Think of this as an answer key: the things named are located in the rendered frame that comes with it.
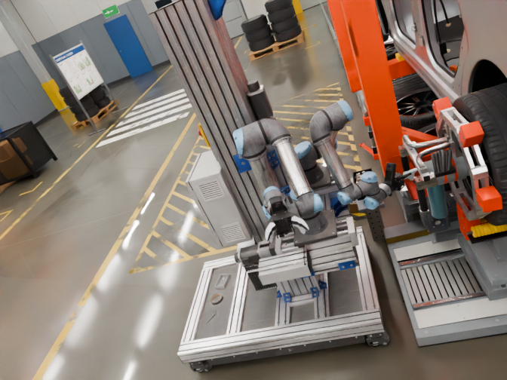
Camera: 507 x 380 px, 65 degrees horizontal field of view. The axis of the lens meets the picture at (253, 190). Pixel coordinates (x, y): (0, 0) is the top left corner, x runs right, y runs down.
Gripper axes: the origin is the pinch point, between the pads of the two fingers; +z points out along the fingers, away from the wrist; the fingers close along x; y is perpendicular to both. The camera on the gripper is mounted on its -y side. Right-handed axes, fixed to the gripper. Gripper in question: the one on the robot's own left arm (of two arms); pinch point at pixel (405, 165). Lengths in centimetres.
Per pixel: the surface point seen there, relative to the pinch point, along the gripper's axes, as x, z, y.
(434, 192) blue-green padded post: 13.6, 0.8, 16.1
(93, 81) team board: -950, 125, -19
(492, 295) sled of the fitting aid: 44, -10, 70
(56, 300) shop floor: -284, -196, 83
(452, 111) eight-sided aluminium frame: 24.4, 10.6, -28.2
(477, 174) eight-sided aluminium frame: 47, -15, -13
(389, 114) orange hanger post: -20.2, 21.3, -18.9
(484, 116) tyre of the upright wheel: 44, 1, -32
